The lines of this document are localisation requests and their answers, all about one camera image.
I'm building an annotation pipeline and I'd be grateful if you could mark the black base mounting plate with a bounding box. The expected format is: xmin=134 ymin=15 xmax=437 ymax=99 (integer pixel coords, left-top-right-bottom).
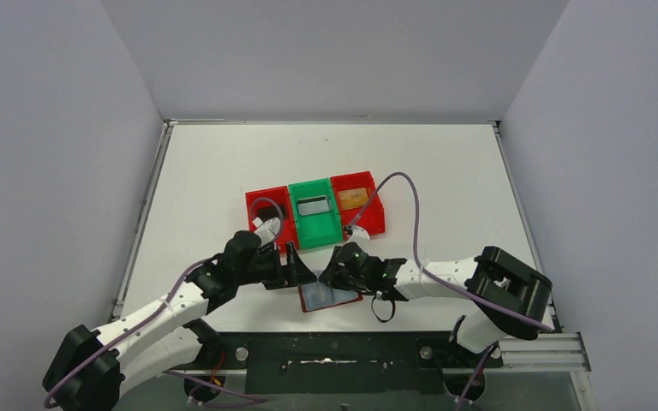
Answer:
xmin=182 ymin=331 xmax=503 ymax=395

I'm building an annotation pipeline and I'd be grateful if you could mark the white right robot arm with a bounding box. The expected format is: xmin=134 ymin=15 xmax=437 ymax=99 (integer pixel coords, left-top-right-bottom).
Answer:
xmin=319 ymin=241 xmax=553 ymax=366

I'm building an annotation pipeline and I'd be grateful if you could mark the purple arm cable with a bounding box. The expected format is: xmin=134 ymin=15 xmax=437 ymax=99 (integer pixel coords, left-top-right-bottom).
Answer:
xmin=344 ymin=171 xmax=554 ymax=411
xmin=42 ymin=197 xmax=286 ymax=409

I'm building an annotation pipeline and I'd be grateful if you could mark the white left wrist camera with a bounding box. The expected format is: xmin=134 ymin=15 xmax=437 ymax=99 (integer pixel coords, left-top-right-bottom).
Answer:
xmin=251 ymin=217 xmax=284 ymax=246

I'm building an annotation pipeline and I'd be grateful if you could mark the aluminium table edge rail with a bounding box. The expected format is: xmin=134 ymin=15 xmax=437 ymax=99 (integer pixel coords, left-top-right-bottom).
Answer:
xmin=110 ymin=119 xmax=176 ymax=321

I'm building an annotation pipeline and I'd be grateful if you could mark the black card in bin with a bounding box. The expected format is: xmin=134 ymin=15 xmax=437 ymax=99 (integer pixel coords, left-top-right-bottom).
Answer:
xmin=255 ymin=203 xmax=290 ymax=222

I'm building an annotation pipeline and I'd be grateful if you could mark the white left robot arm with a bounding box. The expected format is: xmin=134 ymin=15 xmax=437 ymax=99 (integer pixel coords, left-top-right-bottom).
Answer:
xmin=42 ymin=230 xmax=317 ymax=410

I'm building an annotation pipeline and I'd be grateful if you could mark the silver card in bin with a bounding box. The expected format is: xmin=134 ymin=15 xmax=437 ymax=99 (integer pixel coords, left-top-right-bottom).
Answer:
xmin=296 ymin=195 xmax=332 ymax=217

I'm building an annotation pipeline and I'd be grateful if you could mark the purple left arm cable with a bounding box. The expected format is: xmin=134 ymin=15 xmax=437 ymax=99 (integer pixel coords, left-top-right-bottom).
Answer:
xmin=42 ymin=197 xmax=286 ymax=409

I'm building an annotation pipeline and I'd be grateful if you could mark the red leather card holder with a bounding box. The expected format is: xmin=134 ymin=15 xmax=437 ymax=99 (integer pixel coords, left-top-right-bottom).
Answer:
xmin=297 ymin=280 xmax=364 ymax=313

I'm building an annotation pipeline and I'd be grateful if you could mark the red plastic bin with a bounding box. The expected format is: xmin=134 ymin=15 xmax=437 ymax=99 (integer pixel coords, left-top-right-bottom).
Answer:
xmin=245 ymin=186 xmax=297 ymax=253
xmin=330 ymin=171 xmax=386 ymax=235

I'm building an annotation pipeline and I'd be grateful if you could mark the green plastic bin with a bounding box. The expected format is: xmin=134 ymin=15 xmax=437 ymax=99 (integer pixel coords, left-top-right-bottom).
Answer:
xmin=288 ymin=178 xmax=344 ymax=250

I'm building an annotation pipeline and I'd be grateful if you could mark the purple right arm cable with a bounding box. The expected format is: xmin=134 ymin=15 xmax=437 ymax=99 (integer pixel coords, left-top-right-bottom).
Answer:
xmin=344 ymin=171 xmax=554 ymax=411

